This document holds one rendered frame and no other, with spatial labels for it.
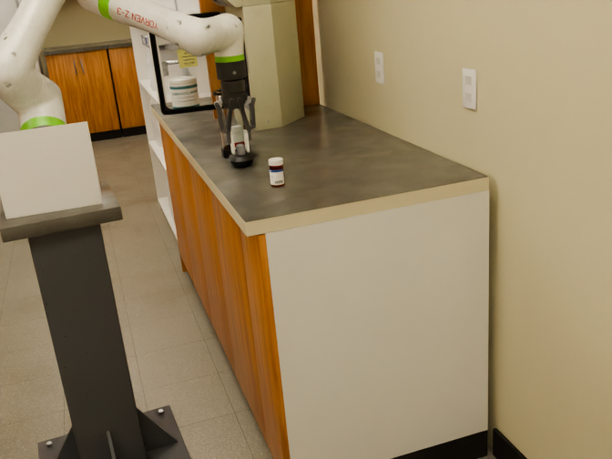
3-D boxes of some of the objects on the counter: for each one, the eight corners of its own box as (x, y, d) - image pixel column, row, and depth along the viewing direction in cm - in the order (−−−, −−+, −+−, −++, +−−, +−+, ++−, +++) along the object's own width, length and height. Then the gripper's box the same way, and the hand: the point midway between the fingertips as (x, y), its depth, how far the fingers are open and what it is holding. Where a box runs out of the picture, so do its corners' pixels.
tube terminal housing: (291, 109, 313) (274, -77, 286) (315, 122, 284) (299, -86, 257) (237, 117, 306) (214, -74, 279) (256, 130, 277) (232, -81, 250)
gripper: (255, 74, 225) (262, 146, 233) (202, 81, 220) (212, 154, 229) (261, 76, 218) (269, 150, 227) (207, 84, 214) (217, 158, 222)
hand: (239, 142), depth 226 cm, fingers open, 4 cm apart
